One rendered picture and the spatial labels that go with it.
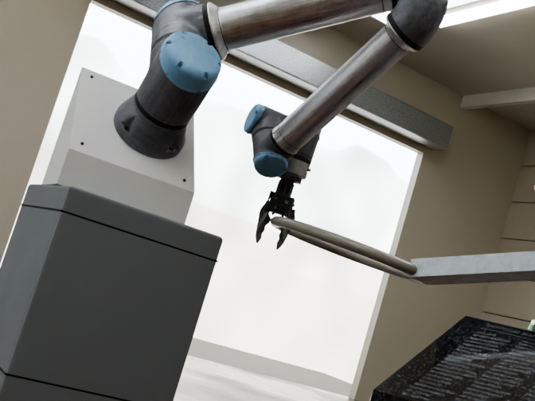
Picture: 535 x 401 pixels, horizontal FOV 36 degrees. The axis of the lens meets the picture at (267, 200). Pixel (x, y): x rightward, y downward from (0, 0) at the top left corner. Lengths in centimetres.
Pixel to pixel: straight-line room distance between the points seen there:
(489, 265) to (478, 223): 871
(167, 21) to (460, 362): 110
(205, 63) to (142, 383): 76
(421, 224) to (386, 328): 135
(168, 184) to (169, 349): 40
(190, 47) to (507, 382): 105
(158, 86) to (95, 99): 22
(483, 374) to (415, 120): 789
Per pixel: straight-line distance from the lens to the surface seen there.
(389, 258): 212
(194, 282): 195
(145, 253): 189
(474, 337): 211
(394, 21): 197
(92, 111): 207
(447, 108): 1048
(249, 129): 226
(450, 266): 216
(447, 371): 201
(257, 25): 207
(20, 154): 804
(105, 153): 198
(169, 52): 192
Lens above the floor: 71
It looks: 7 degrees up
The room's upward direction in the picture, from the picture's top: 17 degrees clockwise
